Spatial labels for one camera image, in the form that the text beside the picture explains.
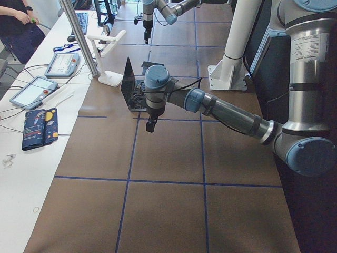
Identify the black keyboard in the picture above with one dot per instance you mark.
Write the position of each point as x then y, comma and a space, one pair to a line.
82, 18

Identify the black computer mouse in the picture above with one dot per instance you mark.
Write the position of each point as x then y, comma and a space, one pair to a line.
71, 38

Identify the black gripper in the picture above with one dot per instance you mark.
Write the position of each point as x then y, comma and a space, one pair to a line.
155, 113
147, 24

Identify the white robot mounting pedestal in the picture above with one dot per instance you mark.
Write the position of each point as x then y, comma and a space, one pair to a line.
229, 73

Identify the person in dark clothes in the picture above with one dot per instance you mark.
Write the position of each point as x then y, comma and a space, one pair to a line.
20, 32

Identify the teach pendant tablet far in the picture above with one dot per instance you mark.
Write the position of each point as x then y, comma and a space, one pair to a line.
62, 65

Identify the teach pendant tablet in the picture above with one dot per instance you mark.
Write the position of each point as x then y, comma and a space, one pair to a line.
62, 65
32, 94

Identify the grey laptop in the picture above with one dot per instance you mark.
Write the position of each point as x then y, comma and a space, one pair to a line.
132, 89

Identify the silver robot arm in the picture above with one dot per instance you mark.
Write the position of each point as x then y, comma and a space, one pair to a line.
170, 14
219, 126

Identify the aluminium frame post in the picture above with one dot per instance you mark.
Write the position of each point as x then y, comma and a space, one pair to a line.
86, 53

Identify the dark space print pouch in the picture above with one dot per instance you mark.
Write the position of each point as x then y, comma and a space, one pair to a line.
40, 128

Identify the teach pendant tablet near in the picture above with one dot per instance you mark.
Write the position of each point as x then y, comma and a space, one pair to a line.
32, 94

